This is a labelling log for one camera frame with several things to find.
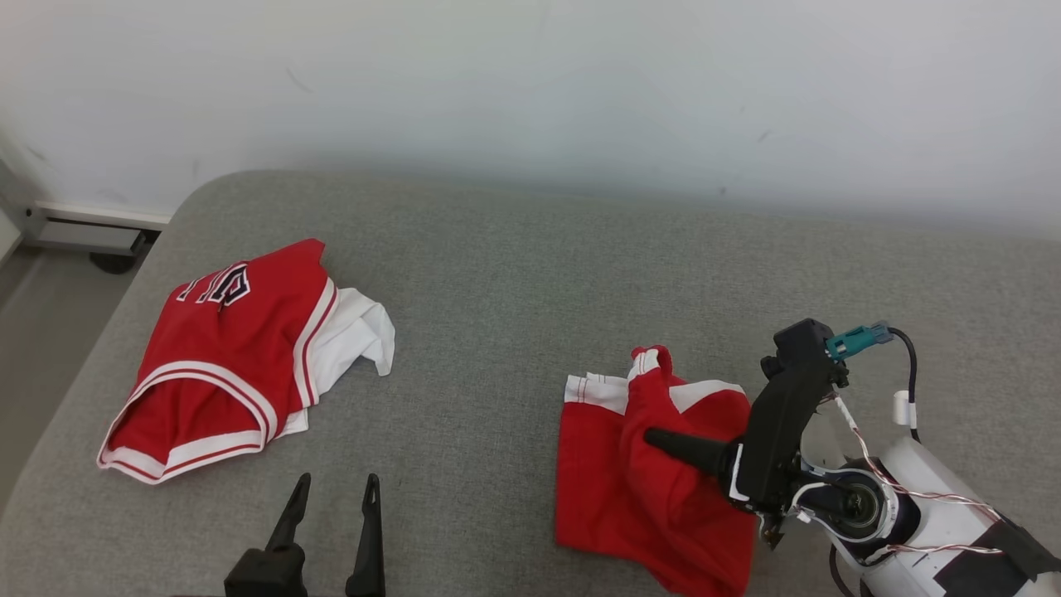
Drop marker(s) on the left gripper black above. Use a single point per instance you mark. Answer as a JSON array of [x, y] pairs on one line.
[[269, 576]]

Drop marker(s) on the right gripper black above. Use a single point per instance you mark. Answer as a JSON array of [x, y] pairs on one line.
[[775, 448]]

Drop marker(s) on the red shorts with white trim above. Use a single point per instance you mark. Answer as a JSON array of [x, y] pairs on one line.
[[630, 497]]

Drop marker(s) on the red jersey with black lettering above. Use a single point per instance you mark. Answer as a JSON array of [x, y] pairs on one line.
[[224, 348]]

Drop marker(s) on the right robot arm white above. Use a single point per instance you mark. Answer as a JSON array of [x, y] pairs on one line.
[[937, 489]]

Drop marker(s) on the black caster wheel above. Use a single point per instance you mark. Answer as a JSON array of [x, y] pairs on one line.
[[112, 264]]

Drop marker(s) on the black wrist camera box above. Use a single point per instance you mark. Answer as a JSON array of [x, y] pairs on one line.
[[802, 338]]

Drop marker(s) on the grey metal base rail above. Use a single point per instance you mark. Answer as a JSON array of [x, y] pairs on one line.
[[83, 236]]

